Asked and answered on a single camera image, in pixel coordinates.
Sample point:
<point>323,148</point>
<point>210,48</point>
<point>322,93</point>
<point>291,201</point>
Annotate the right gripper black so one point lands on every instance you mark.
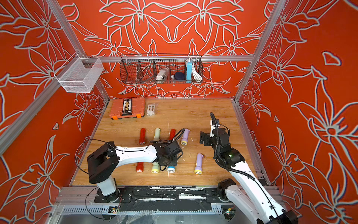
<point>202,136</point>

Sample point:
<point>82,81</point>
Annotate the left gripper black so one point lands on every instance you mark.
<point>175,163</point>

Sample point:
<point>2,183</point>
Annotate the blue flashlight front row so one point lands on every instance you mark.
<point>171,169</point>

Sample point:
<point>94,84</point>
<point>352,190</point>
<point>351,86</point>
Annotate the green flashlight front row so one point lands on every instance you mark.
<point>155,168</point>

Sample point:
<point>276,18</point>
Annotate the purple flashlight back row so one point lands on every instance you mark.
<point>184,140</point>

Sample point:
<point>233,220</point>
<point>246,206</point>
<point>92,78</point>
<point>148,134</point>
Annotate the purple flashlight row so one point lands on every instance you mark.
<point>184,140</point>
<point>198,166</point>

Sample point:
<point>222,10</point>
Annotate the cream flashlight back row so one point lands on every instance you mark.
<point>157,134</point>

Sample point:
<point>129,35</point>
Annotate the red flashlight back row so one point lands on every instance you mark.
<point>142,140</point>
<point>172,134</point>

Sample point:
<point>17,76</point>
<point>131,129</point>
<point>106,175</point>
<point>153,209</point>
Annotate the red flashlight row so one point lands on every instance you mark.
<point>142,140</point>
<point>172,134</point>
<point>140,167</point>

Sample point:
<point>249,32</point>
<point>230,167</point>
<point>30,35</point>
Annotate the red flashlight front row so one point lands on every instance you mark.
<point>140,167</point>

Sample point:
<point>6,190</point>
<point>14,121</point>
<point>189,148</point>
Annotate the purple flashlight front row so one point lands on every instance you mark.
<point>198,166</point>

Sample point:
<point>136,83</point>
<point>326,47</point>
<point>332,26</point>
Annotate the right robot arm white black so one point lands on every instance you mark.
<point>244,190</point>

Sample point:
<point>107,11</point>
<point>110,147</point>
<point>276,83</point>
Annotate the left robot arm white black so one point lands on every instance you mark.
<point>102,163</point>

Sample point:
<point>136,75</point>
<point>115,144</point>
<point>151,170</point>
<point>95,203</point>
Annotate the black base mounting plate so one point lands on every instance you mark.
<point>166,199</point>

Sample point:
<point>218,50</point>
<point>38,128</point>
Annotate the white button box in bag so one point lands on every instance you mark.
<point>152,109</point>

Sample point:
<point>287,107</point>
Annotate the black card on case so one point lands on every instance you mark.
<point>127,107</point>

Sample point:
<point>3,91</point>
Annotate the orange tool case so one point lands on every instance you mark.
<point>138,108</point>

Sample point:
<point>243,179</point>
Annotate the dark blue round item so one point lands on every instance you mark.
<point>179,76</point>

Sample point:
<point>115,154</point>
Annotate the light blue box in basket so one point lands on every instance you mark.
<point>189,67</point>

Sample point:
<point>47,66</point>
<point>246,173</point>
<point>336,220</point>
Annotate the white bagged item in basket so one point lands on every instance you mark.
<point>162,75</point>

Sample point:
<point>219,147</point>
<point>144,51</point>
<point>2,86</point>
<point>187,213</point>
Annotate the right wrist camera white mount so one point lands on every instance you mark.
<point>213,125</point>

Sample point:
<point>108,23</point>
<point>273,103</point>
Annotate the black wire wall basket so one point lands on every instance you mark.
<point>137,69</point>

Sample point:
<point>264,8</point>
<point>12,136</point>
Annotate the clear plastic wall bin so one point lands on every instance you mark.
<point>80,75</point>

